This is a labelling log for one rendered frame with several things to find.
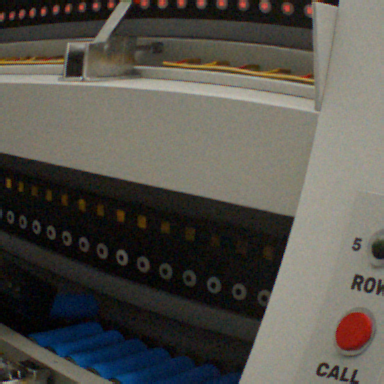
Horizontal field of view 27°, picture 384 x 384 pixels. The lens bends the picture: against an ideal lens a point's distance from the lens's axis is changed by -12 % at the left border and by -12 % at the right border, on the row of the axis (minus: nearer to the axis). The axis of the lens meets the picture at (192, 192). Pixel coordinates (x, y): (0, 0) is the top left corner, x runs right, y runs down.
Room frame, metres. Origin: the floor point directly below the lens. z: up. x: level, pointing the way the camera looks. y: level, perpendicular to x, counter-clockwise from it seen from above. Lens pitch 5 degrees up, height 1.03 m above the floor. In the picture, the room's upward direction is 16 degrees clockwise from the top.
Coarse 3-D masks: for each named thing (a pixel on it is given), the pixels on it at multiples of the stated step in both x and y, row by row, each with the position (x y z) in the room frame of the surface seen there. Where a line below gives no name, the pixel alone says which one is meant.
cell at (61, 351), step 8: (88, 336) 0.53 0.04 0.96; (96, 336) 0.53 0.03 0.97; (104, 336) 0.54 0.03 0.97; (112, 336) 0.54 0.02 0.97; (120, 336) 0.54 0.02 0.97; (48, 344) 0.51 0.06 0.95; (56, 344) 0.51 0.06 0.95; (64, 344) 0.51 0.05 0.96; (72, 344) 0.51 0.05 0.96; (80, 344) 0.52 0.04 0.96; (88, 344) 0.52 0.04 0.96; (96, 344) 0.53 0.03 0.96; (104, 344) 0.53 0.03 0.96; (56, 352) 0.50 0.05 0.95; (64, 352) 0.51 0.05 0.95; (72, 352) 0.51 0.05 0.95
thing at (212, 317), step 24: (0, 240) 0.70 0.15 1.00; (24, 240) 0.68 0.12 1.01; (48, 264) 0.66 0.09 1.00; (72, 264) 0.63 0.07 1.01; (96, 288) 0.62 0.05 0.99; (120, 288) 0.60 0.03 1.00; (144, 288) 0.58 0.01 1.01; (168, 312) 0.57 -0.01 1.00; (192, 312) 0.56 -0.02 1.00; (216, 312) 0.54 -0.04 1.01; (240, 336) 0.53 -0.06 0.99
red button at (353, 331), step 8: (344, 320) 0.30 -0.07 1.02; (352, 320) 0.29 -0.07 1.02; (360, 320) 0.29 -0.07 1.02; (368, 320) 0.29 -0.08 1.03; (344, 328) 0.29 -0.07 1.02; (352, 328) 0.29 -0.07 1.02; (360, 328) 0.29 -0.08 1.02; (368, 328) 0.29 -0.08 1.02; (336, 336) 0.30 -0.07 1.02; (344, 336) 0.29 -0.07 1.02; (352, 336) 0.29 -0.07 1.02; (360, 336) 0.29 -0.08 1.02; (368, 336) 0.29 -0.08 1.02; (344, 344) 0.29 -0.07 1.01; (352, 344) 0.29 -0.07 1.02; (360, 344) 0.29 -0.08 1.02
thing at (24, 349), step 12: (0, 324) 0.52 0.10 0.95; (0, 336) 0.50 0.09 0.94; (12, 336) 0.50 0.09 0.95; (0, 348) 0.50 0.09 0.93; (12, 348) 0.49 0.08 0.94; (24, 348) 0.48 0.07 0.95; (36, 348) 0.49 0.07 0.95; (12, 360) 0.49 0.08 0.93; (24, 360) 0.48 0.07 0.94; (36, 360) 0.47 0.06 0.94; (48, 360) 0.47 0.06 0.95; (60, 360) 0.47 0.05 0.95; (60, 372) 0.45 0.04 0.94; (72, 372) 0.46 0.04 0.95; (84, 372) 0.46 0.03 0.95
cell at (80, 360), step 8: (112, 344) 0.52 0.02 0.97; (120, 344) 0.52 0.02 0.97; (128, 344) 0.53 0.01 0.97; (136, 344) 0.53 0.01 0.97; (144, 344) 0.53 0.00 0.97; (80, 352) 0.50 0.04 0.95; (88, 352) 0.50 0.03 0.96; (96, 352) 0.50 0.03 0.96; (104, 352) 0.51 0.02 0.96; (112, 352) 0.51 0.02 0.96; (120, 352) 0.52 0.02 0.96; (128, 352) 0.52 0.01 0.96; (136, 352) 0.53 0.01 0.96; (72, 360) 0.49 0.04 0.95; (80, 360) 0.49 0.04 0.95; (88, 360) 0.50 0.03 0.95; (96, 360) 0.50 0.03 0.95; (104, 360) 0.50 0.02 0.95
